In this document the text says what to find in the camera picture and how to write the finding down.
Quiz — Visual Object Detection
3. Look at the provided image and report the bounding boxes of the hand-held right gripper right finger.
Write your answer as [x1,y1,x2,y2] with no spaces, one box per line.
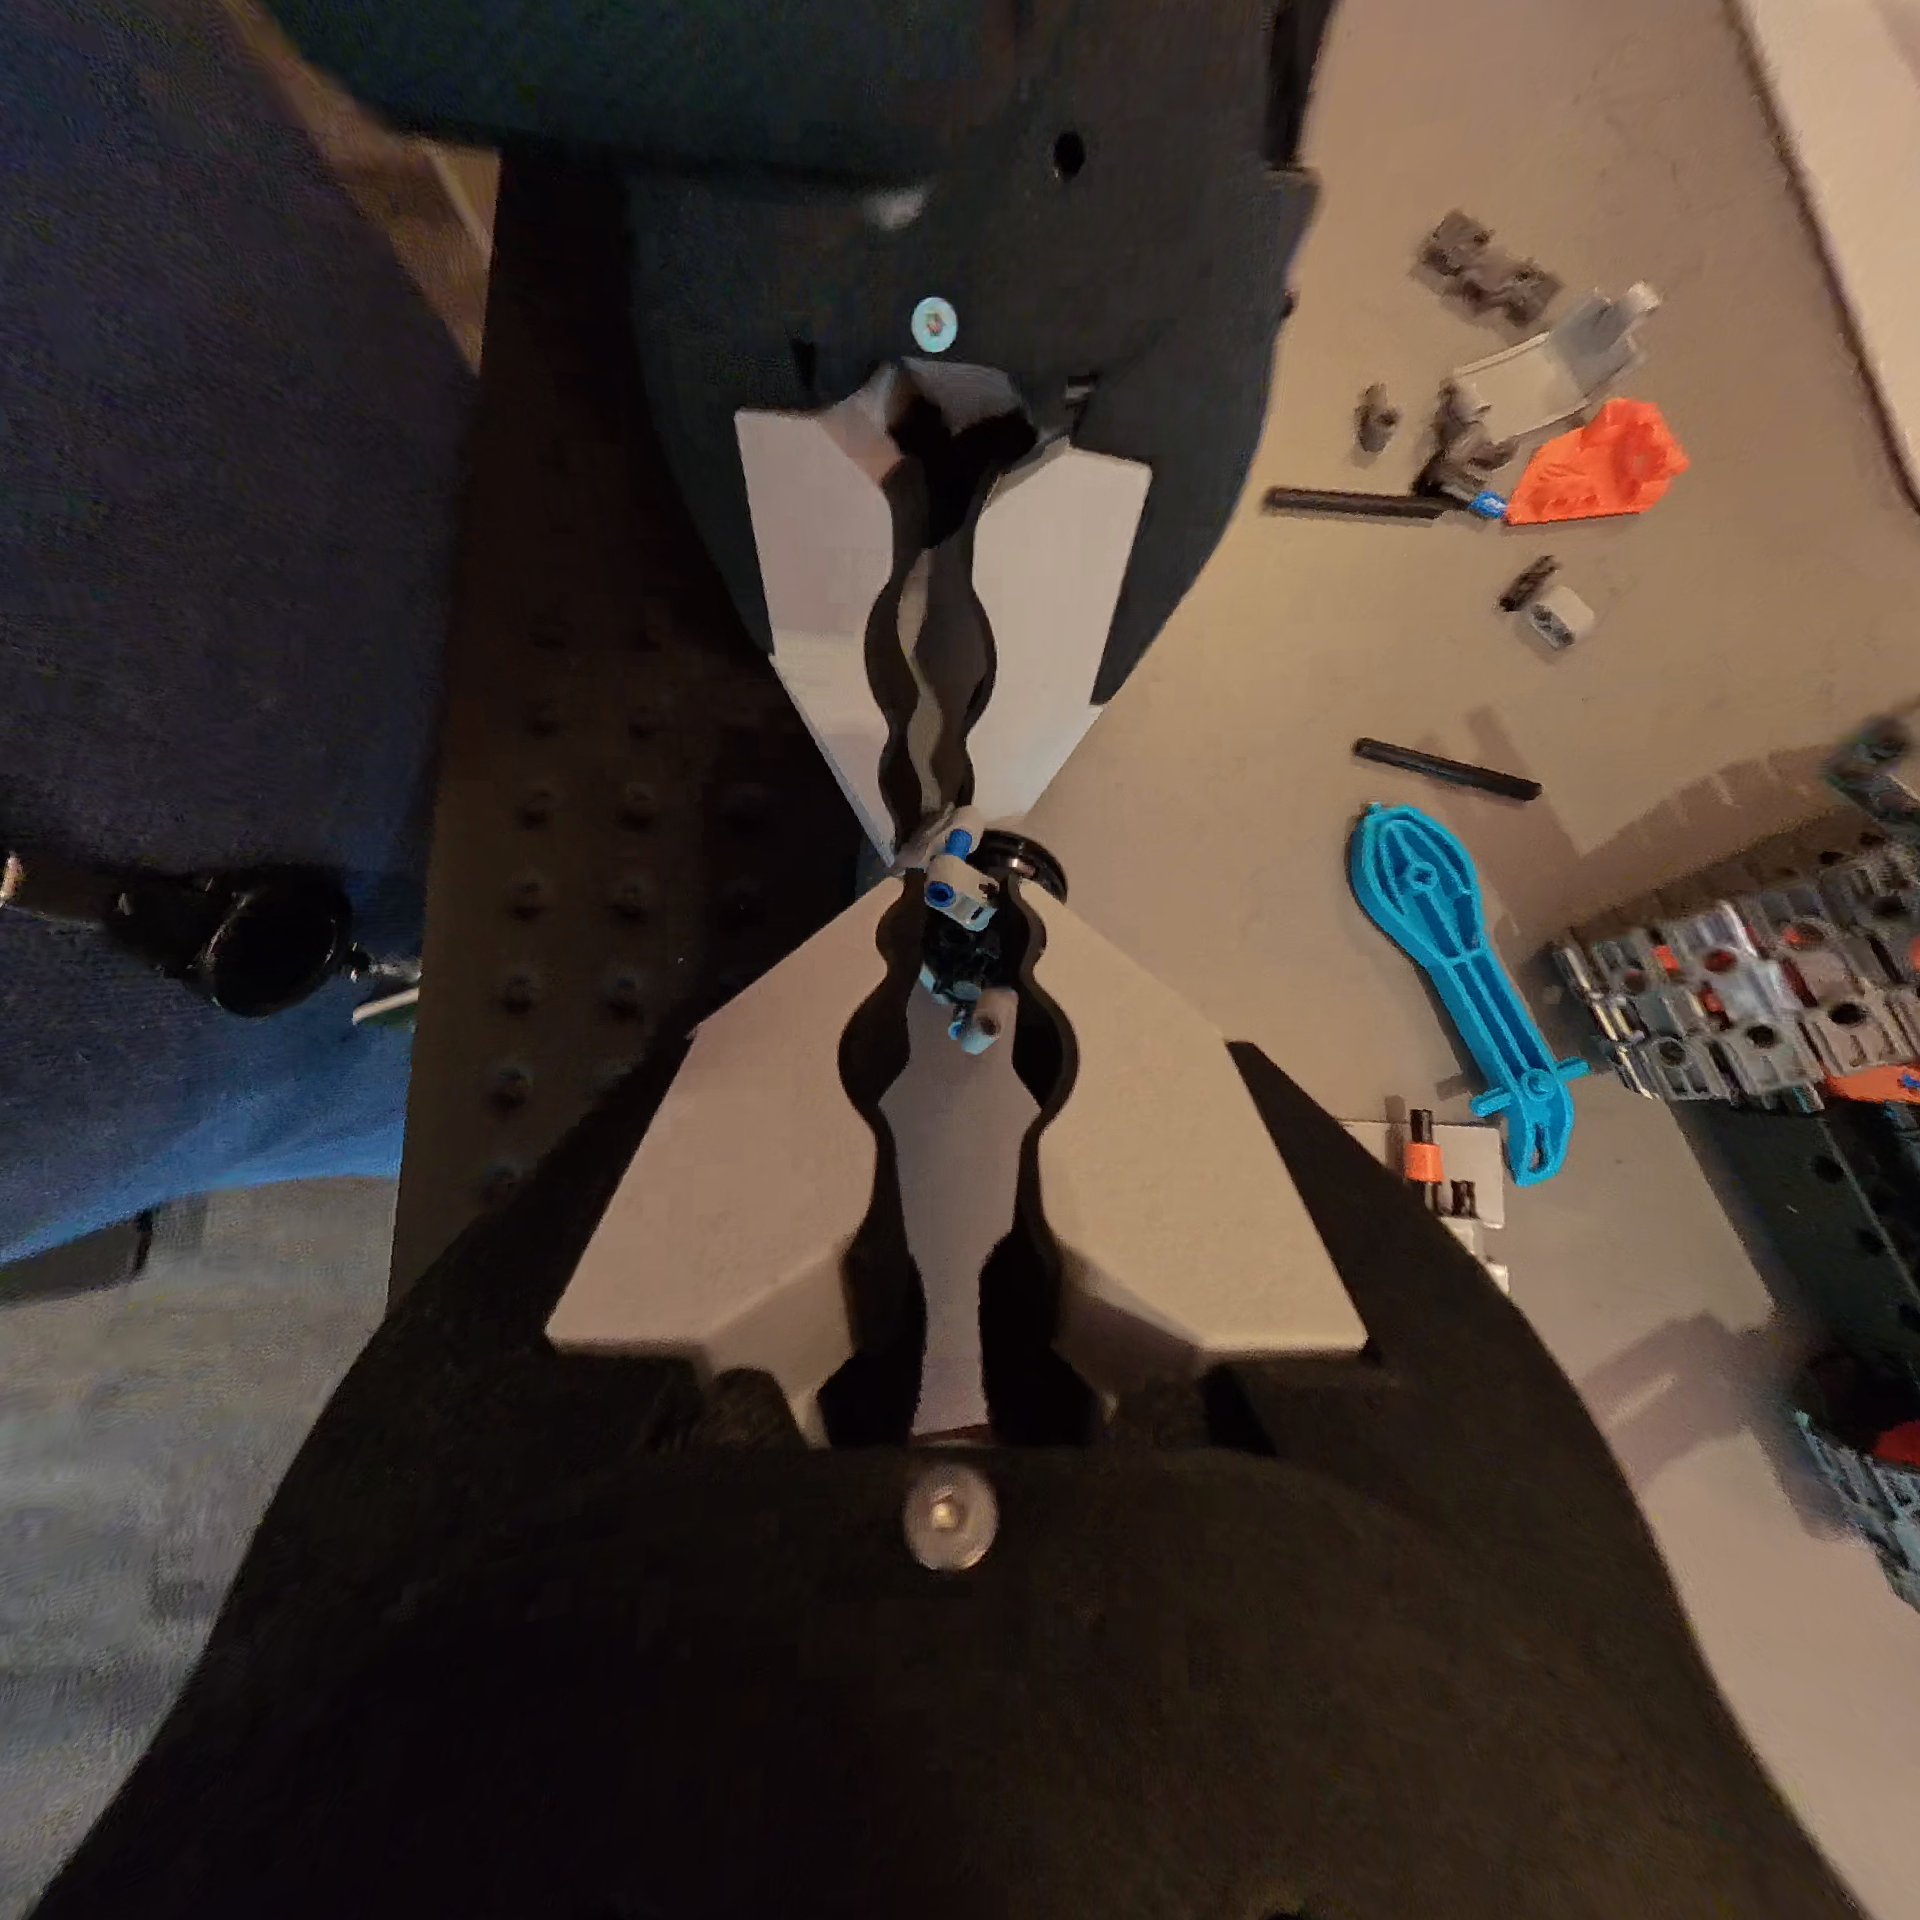
[969,879,1369,1448]

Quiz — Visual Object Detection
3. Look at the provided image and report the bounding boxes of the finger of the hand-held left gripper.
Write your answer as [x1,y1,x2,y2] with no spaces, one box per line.
[943,437,1155,828]
[735,408,939,876]

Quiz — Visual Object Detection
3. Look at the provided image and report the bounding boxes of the dark grey beam connector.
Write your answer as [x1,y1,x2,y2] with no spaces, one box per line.
[1416,215,1561,325]

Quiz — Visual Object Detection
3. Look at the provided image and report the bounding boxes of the black perforated board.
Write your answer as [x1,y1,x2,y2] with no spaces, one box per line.
[391,151,903,1308]

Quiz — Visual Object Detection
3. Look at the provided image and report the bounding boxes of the black badge reel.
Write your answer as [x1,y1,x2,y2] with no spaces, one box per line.
[0,848,413,1029]

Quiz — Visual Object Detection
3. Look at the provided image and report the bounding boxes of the tracked toy robot vehicle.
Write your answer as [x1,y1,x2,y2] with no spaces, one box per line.
[1552,719,1920,1613]

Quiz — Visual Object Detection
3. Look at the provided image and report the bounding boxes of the person's left forearm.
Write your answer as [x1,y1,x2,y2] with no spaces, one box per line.
[270,0,1292,174]

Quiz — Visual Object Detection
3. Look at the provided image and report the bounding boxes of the orange plastic panel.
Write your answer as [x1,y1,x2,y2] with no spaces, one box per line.
[1503,398,1688,527]

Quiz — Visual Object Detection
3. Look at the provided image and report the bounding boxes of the blue brick separator tool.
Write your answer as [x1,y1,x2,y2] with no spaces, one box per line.
[1345,804,1589,1187]

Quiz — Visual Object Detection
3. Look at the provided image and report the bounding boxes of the black toy wheel assembly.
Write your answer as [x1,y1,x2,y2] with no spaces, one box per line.
[896,804,1072,1060]

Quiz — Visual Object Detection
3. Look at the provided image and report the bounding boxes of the black elbow connector blue pin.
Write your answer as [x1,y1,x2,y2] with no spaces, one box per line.
[1416,381,1508,522]

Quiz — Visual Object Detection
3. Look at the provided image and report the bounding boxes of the large grey flat panel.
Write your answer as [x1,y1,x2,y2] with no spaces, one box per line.
[1446,280,1664,437]

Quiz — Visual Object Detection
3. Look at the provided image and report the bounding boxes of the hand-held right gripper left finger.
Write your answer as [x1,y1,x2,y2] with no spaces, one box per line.
[547,879,923,1442]

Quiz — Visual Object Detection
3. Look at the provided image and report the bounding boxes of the grey bracket with orange bushes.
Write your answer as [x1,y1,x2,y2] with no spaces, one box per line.
[1341,1111,1512,1296]

